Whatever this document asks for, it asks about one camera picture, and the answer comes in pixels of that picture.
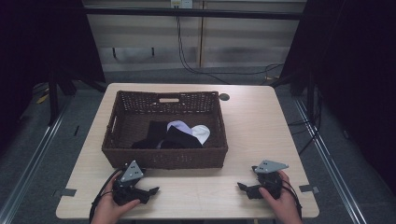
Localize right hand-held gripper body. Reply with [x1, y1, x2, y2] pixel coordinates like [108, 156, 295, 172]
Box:
[250, 159, 290, 201]

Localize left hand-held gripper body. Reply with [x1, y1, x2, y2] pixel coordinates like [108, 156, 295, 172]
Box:
[112, 160, 151, 206]

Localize person's right hand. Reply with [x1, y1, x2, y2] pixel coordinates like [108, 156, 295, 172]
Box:
[258, 170, 304, 224]

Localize person's left hand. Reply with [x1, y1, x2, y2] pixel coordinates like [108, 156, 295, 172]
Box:
[90, 172, 141, 224]

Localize brown wicker basket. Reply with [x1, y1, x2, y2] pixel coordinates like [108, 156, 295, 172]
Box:
[101, 90, 230, 170]

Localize grey tape piece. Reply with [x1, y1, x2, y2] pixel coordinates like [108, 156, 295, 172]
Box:
[60, 188, 78, 198]
[298, 184, 320, 194]

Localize long black sock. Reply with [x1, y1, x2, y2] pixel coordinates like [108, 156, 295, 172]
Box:
[131, 119, 171, 150]

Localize folded black sock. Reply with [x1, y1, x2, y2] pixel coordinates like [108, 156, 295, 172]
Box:
[160, 125, 205, 150]

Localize lavender sock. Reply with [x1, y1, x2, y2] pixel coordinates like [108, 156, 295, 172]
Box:
[165, 119, 194, 135]

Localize white sock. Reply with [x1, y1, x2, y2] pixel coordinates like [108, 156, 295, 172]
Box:
[190, 124, 212, 147]

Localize black metal stand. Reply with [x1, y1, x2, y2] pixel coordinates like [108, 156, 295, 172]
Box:
[270, 69, 321, 125]
[46, 69, 108, 127]

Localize black curtain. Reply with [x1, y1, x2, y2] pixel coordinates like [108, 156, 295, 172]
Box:
[0, 0, 106, 153]
[279, 0, 396, 194]

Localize black horizontal metal bar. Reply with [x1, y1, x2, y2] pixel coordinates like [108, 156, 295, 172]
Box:
[83, 7, 304, 21]

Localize right hand-held gripper cable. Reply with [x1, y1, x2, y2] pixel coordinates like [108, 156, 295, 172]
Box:
[280, 178, 304, 219]

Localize hand-held gripper cable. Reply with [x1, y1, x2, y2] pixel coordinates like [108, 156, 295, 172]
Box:
[89, 168, 123, 224]
[280, 178, 304, 219]

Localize left hand-held gripper cable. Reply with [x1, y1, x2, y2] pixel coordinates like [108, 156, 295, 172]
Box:
[89, 168, 123, 224]

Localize black wall cable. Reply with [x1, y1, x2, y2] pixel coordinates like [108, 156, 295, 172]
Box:
[175, 6, 285, 86]

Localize white wall socket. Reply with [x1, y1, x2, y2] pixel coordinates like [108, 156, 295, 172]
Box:
[170, 0, 194, 9]

